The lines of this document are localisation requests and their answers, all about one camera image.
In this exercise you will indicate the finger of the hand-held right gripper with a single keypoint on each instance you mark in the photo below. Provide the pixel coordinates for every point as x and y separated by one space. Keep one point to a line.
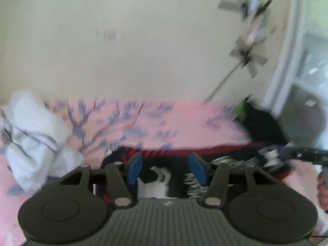
310 154

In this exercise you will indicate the small wall sticker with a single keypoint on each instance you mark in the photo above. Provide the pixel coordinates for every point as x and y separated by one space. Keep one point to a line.
110 35

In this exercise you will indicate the green item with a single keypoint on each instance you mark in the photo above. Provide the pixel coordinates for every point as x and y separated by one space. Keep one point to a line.
240 110

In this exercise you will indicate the black patterned sweater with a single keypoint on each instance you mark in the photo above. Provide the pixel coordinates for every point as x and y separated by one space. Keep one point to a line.
176 164

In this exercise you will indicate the pink tree print bedsheet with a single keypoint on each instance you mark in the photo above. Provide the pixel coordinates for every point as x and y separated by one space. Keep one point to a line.
179 123

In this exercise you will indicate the grey pinwheel wall decoration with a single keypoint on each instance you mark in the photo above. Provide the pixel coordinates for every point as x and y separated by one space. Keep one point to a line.
247 53

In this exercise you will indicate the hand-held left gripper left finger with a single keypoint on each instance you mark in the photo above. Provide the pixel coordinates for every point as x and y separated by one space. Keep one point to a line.
134 167

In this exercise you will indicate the dark cloth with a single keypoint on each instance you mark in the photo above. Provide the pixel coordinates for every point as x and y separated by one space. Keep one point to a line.
264 125

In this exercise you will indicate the person's right hand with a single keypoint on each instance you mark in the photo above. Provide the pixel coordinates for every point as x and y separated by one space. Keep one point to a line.
322 192

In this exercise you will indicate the white window frame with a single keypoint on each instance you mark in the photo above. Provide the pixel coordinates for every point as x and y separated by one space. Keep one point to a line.
287 56

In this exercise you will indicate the white garment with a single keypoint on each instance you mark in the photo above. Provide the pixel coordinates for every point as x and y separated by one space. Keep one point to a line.
33 138

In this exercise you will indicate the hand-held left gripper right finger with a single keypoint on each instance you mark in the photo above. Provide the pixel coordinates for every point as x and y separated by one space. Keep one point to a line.
198 169

